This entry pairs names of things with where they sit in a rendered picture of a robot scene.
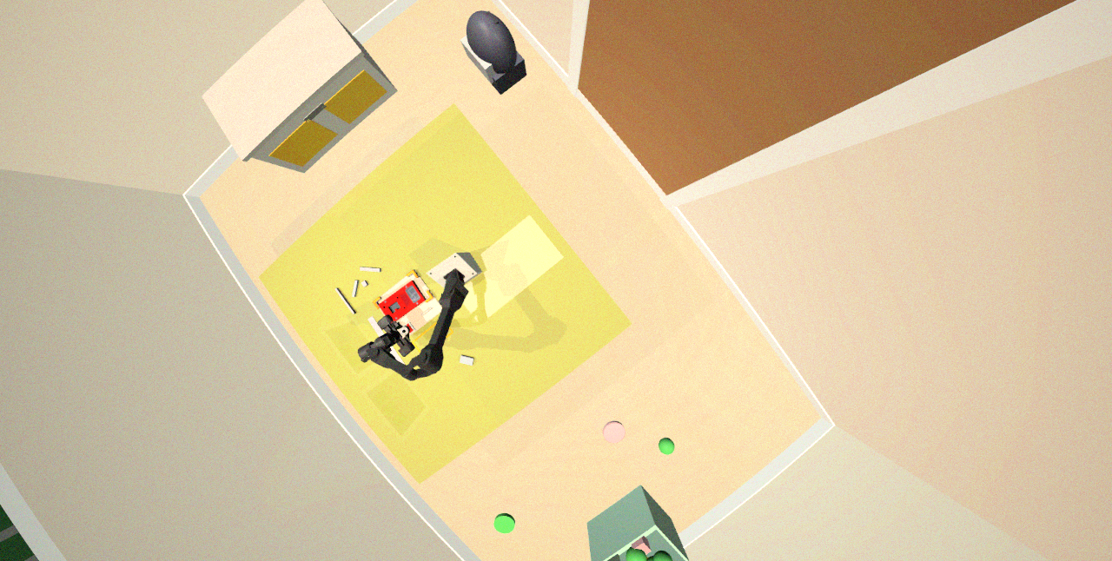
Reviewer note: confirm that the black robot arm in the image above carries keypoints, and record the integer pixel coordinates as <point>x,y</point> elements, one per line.
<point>430,359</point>

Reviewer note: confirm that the dark grey flat bar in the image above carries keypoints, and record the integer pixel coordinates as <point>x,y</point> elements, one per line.
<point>345,300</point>

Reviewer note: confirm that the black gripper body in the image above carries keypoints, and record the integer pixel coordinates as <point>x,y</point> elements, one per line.
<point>406,346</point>

